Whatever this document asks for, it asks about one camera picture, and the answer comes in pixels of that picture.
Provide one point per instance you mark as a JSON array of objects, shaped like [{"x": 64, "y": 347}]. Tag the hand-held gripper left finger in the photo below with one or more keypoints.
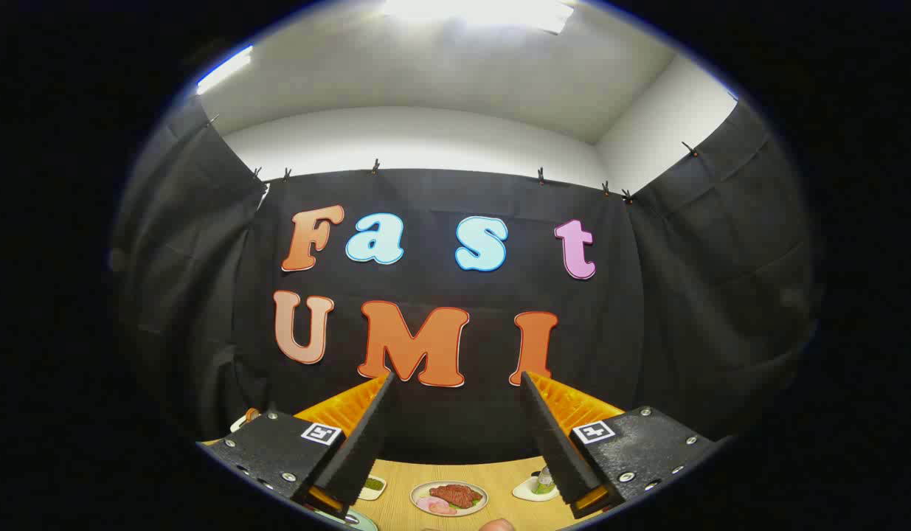
[{"x": 363, "y": 450}]

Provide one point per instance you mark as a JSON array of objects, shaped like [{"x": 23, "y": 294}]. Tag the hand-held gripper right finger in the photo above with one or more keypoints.
[{"x": 555, "y": 442}]

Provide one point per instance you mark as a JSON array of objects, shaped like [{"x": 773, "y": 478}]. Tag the silver green drink bottle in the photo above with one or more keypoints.
[{"x": 545, "y": 483}]

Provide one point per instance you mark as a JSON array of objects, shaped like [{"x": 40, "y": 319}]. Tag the white sectioned condiment tray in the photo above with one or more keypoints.
[{"x": 372, "y": 493}]

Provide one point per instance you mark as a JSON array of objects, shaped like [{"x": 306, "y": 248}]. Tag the white square coaster dish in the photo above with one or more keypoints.
[{"x": 524, "y": 490}]

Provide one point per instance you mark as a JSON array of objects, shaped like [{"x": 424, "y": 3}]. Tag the light blue round plate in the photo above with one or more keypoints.
[{"x": 359, "y": 522}]

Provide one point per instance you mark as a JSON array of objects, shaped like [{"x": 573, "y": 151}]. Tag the pale pink ham slice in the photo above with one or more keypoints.
[{"x": 434, "y": 505}]

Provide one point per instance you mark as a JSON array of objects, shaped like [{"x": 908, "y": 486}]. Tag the brown grilled meat piece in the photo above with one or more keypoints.
[{"x": 455, "y": 495}]

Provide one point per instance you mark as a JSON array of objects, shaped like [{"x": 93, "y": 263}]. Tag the beige round dinner plate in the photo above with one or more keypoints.
[{"x": 476, "y": 510}]

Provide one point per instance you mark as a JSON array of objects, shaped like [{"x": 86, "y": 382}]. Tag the white toaster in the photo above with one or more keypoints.
[{"x": 238, "y": 425}]

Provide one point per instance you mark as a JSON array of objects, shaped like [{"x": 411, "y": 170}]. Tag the narrow ceiling light strip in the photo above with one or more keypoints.
[{"x": 223, "y": 70}]

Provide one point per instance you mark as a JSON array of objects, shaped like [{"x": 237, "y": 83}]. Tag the large ceiling light panel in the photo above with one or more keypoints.
[{"x": 477, "y": 11}]

